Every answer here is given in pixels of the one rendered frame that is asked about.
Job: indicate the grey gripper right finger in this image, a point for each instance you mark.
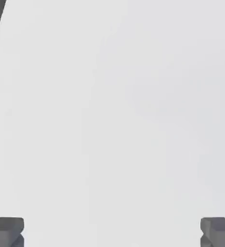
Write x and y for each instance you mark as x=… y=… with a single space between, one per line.
x=219 y=231

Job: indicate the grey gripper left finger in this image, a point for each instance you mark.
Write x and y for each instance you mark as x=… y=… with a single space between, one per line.
x=5 y=231

